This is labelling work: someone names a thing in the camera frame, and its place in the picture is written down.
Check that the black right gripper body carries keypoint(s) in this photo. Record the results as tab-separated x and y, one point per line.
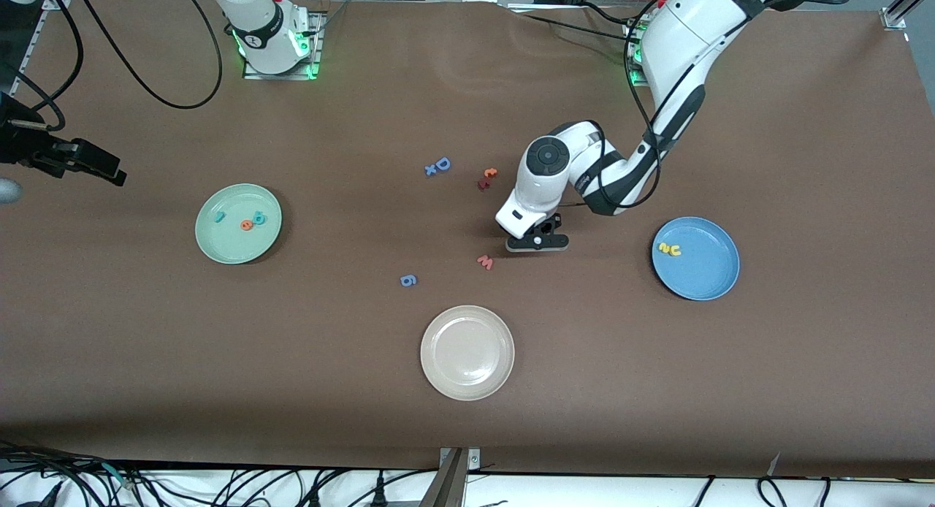
20	147

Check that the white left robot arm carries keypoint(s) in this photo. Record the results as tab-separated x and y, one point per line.
687	32

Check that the pink foam letter w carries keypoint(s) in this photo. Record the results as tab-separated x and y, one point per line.
485	262

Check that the blue foam letter D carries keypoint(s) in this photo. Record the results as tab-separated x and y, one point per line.
448	164

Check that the beige plate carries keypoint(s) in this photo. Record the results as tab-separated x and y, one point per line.
467	353

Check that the mint green plate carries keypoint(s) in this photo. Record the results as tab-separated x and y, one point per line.
239	240

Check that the blue plate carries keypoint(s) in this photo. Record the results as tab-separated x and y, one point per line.
701	269

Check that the black power plug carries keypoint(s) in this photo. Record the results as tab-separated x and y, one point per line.
379	490

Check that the white paper tag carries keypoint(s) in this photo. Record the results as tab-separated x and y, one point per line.
774	464

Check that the aluminium edge rail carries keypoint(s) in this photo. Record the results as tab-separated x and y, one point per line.
52	1

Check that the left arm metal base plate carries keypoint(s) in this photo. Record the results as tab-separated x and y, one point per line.
632	79

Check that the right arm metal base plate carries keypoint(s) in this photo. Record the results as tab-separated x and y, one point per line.
292	76

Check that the metal table leg bracket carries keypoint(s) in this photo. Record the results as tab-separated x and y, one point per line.
456	478

